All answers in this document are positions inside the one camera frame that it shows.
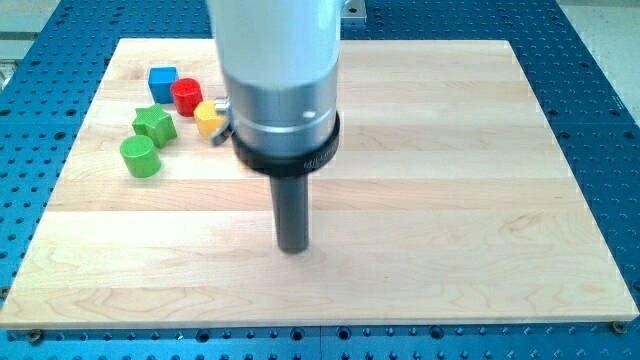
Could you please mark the yellow block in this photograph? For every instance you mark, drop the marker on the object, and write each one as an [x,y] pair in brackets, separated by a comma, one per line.
[207,118]

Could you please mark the blue perforated metal table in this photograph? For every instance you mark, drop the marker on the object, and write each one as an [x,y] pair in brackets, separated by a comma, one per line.
[43,107]

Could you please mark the black mounting ring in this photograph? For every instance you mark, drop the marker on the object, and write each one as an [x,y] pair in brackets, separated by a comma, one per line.
[290,166]

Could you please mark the metal bracket at top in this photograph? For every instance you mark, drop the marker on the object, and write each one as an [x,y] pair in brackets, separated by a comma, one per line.
[354,11]

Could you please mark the wooden board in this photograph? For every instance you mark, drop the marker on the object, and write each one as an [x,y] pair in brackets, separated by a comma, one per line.
[448,201]

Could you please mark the blue cube block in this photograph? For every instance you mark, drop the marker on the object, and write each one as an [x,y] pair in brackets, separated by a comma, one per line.
[160,80]

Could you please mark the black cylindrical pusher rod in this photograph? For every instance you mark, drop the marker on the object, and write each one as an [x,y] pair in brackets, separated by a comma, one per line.
[291,213]

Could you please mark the green cylinder block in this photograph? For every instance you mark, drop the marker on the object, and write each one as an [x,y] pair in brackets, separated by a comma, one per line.
[140,156]

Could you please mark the red cylinder block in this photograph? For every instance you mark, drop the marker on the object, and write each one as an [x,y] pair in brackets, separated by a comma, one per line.
[187,95]

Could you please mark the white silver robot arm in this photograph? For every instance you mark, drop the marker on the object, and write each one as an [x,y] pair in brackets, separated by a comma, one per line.
[279,60]

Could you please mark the green star block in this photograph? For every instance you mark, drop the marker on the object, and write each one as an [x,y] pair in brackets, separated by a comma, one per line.
[156,123]

